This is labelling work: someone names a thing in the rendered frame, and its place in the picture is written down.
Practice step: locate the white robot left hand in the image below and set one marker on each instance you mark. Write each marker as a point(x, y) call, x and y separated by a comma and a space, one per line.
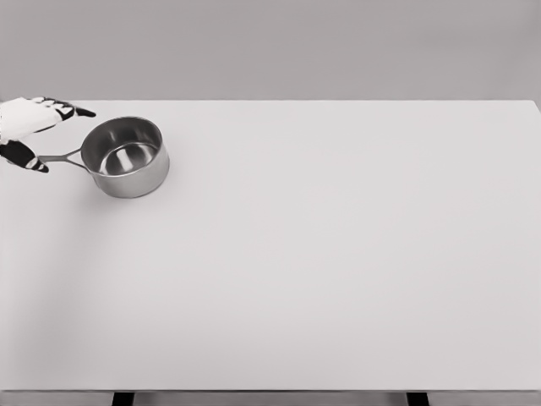
point(23, 116)

